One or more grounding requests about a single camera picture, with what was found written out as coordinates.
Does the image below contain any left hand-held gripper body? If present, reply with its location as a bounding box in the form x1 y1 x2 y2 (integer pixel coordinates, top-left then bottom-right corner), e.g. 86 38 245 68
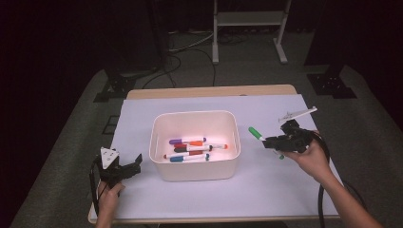
96 146 129 190

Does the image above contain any brown marker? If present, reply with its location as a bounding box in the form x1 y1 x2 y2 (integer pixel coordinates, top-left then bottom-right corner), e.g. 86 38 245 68
163 150 204 160

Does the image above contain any white plastic storage bin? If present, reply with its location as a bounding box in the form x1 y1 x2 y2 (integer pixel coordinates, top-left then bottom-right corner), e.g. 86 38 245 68
148 109 241 182

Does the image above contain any person's right hand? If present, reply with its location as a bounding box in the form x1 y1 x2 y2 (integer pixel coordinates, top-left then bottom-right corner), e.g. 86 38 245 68
282 130 337 187

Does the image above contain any white floor cable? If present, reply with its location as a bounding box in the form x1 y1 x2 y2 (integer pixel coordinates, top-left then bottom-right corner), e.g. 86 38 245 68
167 29 220 53

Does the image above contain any white table mat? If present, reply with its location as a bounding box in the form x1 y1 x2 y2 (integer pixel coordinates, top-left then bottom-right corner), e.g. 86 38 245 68
89 93 347 221

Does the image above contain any black marker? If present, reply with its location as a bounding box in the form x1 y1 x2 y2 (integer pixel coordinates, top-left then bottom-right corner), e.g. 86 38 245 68
173 144 214 154

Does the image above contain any white metal stand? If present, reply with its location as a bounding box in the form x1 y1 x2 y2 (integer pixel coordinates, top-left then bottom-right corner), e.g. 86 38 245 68
211 0 293 66

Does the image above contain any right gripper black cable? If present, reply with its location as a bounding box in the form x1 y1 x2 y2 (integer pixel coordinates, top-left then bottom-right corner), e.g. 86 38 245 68
312 131 369 228

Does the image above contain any person's left hand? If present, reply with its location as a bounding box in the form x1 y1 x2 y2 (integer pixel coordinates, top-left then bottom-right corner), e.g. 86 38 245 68
96 180 126 219

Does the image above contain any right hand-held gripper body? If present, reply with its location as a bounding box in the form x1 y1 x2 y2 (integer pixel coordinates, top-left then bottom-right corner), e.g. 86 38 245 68
278 105 318 153

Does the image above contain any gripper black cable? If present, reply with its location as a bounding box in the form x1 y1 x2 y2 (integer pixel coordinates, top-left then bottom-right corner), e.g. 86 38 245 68
312 131 369 228
88 156 106 218

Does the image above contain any dark blue marker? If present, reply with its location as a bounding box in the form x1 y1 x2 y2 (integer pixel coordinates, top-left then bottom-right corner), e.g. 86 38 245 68
169 153 211 163

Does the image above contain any black stand base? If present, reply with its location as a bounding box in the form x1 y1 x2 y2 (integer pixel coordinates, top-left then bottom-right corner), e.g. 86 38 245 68
93 67 137 104
306 63 357 100

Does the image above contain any purple marker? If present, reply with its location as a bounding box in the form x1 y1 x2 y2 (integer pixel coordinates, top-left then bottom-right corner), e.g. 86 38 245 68
168 137 207 146

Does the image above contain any orange marker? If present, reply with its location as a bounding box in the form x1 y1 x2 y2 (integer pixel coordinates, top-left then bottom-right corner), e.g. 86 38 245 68
189 140 228 150

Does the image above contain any light green marker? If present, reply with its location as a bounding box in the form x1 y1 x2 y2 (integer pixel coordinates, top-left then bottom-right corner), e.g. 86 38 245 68
247 125 285 161

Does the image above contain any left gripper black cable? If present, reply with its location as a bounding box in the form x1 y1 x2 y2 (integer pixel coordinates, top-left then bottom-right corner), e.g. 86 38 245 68
88 156 106 218

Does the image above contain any black floor cable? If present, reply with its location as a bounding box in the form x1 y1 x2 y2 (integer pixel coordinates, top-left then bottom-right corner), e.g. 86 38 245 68
141 47 183 89
177 47 219 87

